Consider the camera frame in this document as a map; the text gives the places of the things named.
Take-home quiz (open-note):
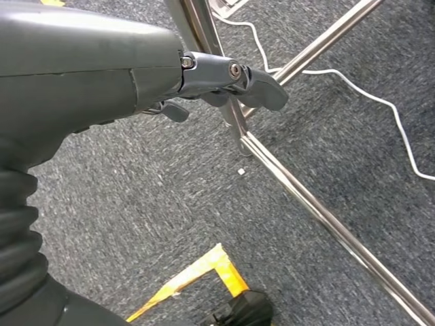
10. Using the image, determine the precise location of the stainless steel workbench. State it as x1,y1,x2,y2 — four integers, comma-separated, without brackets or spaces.
162,0,435,326

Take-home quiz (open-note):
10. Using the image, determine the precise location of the yellow floor tape outline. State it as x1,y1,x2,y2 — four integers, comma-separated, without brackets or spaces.
126,242,250,323

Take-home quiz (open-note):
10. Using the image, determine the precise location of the black robot foot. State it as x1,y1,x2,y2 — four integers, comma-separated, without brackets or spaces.
200,290,274,326

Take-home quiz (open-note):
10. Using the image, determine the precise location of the white power cable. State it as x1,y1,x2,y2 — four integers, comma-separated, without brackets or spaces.
212,11,435,182

